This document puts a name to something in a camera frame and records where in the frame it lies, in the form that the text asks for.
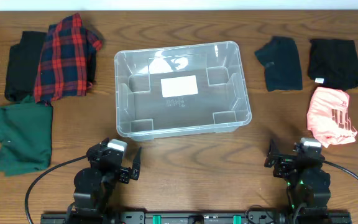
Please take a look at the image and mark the pink printed t-shirt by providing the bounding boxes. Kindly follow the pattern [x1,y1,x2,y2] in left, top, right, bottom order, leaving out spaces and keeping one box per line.
[306,87,357,148]

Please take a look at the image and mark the red plaid flannel shirt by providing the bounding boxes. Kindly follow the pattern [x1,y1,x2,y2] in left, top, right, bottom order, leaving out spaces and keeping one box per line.
[33,13,103,103]

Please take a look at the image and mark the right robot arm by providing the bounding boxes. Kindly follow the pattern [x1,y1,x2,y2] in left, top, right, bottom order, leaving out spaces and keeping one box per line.
[264,138,331,216]

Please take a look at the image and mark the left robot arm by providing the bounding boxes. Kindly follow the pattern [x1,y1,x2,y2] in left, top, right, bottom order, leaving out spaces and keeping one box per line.
[73,138,142,216]

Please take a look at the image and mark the clear plastic storage bin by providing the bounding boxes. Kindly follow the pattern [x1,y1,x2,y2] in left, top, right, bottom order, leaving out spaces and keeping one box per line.
[114,41,252,141]

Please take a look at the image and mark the small black folded garment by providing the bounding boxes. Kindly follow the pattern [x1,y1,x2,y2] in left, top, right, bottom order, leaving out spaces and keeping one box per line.
[254,36,303,91]

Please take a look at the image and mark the dark green folded garment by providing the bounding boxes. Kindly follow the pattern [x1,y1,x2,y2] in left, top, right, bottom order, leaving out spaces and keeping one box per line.
[0,96,53,176]

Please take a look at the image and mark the black folded garment with tag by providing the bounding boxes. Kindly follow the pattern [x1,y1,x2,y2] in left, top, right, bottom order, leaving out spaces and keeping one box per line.
[308,39,358,91]

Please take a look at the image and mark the black mounting rail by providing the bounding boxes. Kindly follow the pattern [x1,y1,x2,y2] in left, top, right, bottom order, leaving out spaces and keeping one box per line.
[40,210,352,224]

